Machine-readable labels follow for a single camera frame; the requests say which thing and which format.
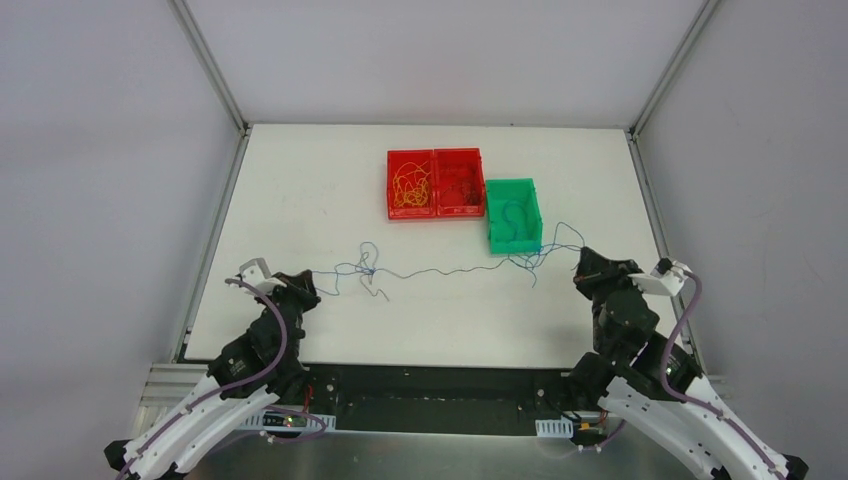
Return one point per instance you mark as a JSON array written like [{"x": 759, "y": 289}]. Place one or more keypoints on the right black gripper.
[{"x": 597, "y": 268}]

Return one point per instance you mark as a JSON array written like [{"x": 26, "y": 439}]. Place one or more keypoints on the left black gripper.
[{"x": 299, "y": 289}]

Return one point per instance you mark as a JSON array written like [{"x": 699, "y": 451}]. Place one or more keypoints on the green plastic bin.
[{"x": 515, "y": 223}]

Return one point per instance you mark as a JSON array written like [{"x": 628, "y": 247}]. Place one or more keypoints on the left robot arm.
[{"x": 257, "y": 369}]

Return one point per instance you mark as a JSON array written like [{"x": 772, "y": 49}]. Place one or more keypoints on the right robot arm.
[{"x": 652, "y": 384}]

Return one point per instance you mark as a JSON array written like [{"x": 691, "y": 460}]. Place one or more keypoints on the red plastic bin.
[{"x": 435, "y": 183}]

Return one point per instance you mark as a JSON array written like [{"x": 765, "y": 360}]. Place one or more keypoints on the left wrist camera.
[{"x": 256, "y": 273}]

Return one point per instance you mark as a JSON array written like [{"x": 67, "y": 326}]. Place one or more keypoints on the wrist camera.
[
  {"x": 256, "y": 273},
  {"x": 666, "y": 279}
]

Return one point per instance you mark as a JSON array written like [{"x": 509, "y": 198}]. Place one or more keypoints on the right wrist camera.
[{"x": 666, "y": 279}]

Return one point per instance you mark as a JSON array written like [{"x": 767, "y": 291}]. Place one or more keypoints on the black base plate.
[{"x": 442, "y": 400}]

